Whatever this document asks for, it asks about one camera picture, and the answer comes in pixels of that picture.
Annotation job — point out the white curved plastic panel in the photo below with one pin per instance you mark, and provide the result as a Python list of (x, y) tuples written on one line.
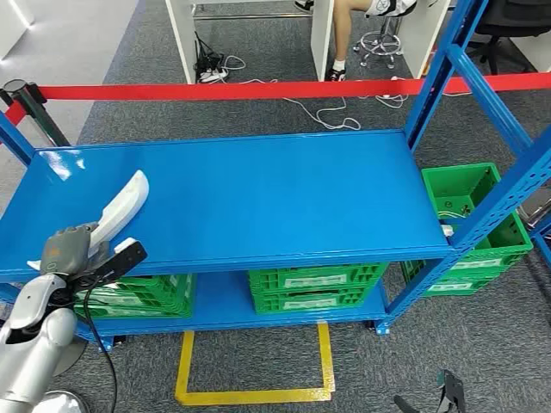
[(124, 202)]

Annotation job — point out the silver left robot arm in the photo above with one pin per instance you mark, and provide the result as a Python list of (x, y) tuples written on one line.
[(38, 348)]

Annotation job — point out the green plastic crate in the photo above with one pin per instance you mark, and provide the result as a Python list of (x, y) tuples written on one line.
[(456, 188), (309, 303), (129, 312), (142, 288), (443, 287), (314, 279)]

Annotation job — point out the white power strip with plugs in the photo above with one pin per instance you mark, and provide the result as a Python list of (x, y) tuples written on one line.
[(213, 74)]

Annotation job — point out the person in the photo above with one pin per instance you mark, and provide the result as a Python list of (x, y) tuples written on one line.
[(342, 34)]

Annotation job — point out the white desk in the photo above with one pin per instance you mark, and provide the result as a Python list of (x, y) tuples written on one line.
[(531, 54), (180, 40), (424, 40)]

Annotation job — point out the chrome stool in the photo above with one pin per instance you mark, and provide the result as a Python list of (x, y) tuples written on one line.
[(387, 25)]

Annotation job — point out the black office chair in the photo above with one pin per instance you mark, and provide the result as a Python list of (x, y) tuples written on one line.
[(512, 17)]

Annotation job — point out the black left wrist camera bracket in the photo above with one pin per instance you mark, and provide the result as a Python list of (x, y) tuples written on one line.
[(124, 259)]

